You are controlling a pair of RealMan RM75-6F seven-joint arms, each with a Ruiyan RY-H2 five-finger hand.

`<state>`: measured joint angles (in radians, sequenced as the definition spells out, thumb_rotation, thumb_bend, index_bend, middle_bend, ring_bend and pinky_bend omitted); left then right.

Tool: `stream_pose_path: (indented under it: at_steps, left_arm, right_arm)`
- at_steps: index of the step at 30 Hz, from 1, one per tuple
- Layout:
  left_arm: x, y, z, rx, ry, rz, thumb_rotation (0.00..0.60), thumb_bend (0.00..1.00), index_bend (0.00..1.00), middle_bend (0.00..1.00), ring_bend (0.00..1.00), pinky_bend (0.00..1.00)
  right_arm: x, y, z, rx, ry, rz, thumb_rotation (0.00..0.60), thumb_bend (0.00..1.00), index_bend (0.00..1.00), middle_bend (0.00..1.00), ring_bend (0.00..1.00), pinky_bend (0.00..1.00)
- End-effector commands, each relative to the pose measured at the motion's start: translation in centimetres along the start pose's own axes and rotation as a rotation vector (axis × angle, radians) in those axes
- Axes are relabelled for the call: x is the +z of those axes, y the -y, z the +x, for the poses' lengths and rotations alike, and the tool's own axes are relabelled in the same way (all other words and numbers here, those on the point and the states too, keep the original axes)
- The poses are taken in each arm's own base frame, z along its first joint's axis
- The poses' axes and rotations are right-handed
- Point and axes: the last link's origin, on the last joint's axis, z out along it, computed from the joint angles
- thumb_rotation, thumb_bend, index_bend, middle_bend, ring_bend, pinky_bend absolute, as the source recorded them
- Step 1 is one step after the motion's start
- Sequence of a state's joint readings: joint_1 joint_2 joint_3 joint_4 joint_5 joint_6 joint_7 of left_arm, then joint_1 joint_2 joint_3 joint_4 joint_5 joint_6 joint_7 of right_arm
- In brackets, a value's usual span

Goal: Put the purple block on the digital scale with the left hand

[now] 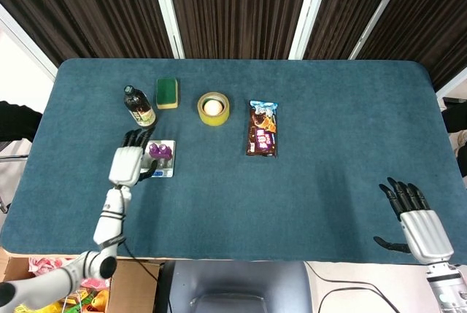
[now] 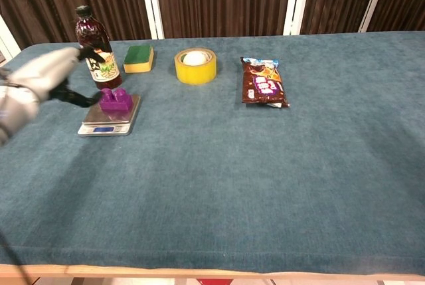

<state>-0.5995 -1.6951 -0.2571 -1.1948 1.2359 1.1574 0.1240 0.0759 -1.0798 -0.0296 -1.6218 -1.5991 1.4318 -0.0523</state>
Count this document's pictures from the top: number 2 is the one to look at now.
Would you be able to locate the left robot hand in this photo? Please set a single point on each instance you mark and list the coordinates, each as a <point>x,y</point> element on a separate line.
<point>50,74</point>

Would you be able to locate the purple toy building block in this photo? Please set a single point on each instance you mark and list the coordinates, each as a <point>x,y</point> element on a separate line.
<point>116,100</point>

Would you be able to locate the silver digital kitchen scale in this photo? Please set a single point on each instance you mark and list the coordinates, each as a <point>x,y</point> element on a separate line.
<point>109,120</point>

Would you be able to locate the dark sauce bottle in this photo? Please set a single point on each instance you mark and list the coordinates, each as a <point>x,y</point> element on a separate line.
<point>99,56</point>

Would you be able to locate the green and yellow sponge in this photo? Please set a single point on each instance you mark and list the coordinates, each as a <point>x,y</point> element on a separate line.
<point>138,59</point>

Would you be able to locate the white egg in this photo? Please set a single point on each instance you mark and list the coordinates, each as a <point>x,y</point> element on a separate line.
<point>194,58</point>

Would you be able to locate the yellow tape roll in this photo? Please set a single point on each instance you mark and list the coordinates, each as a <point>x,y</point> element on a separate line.
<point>196,69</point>

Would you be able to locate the blue table cloth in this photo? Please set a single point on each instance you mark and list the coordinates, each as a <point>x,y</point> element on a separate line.
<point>232,165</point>

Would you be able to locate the brown snack packet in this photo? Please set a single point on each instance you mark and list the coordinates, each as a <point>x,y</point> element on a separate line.
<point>264,82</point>

